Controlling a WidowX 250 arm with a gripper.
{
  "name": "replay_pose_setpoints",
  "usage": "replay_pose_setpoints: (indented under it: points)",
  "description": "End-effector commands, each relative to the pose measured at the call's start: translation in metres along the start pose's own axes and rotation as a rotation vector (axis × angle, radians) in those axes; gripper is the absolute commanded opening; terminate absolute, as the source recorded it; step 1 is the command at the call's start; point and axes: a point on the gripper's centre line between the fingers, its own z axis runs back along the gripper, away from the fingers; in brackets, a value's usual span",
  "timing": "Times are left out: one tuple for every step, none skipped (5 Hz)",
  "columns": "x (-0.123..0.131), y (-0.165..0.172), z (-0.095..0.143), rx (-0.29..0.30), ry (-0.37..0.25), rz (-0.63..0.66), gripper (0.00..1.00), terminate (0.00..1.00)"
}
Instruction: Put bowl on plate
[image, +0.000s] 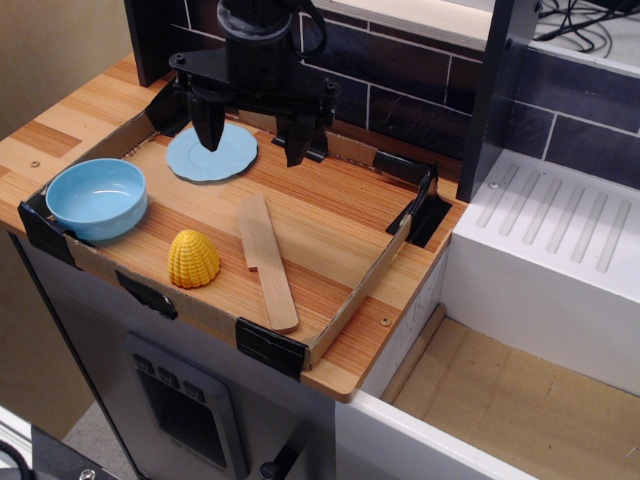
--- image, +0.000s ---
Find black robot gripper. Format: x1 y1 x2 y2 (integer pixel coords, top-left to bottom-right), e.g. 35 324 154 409
169 39 340 167

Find light blue bowl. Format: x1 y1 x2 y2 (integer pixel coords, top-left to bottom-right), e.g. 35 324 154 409
45 158 148 242

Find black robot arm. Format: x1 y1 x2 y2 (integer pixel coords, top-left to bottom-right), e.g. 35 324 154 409
169 1 340 167

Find light blue plate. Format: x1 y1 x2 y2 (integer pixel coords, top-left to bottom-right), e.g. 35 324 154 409
166 123 258 182

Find wooden spatula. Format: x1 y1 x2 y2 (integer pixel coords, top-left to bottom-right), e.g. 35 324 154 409
236 193 299 333

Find yellow toy corn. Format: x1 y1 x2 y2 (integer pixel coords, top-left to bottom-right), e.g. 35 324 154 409
168 230 221 289

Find cardboard tray border with tape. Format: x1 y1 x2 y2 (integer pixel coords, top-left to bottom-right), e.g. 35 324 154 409
17 74 453 384

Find toy oven front panel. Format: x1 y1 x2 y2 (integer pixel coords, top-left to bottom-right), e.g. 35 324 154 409
124 333 249 479

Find white toy sink unit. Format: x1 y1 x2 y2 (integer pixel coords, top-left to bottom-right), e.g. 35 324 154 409
336 151 639 479

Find dark grey vertical post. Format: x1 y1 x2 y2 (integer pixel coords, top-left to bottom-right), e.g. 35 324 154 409
457 0 540 203

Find black cables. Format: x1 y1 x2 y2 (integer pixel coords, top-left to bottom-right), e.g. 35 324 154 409
534 0 640 54

